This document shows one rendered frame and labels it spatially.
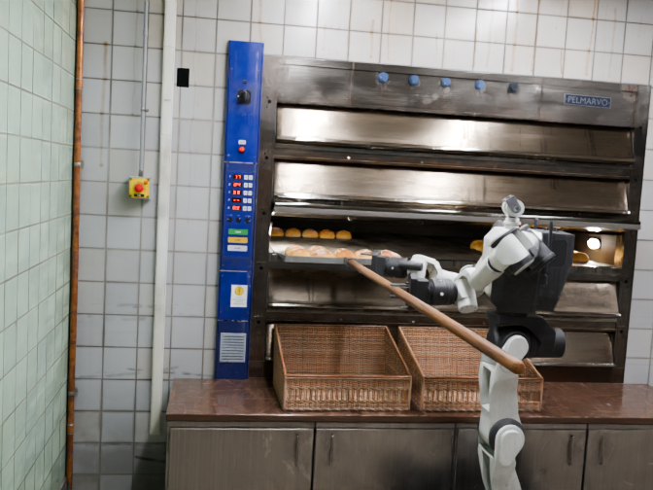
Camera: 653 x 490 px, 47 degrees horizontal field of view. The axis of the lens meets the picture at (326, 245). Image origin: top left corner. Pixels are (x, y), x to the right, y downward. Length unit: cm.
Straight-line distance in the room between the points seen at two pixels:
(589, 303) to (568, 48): 128
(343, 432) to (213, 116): 153
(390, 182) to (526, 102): 78
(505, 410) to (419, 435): 48
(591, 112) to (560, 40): 39
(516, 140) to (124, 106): 187
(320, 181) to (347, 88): 45
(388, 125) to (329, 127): 28
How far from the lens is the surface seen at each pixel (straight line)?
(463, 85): 373
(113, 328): 361
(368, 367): 362
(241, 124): 348
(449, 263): 370
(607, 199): 400
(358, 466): 325
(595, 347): 409
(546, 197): 385
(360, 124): 358
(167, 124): 349
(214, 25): 356
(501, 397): 291
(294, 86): 355
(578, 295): 400
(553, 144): 386
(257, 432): 314
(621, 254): 408
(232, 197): 347
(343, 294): 359
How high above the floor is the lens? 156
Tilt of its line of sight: 5 degrees down
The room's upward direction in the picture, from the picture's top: 3 degrees clockwise
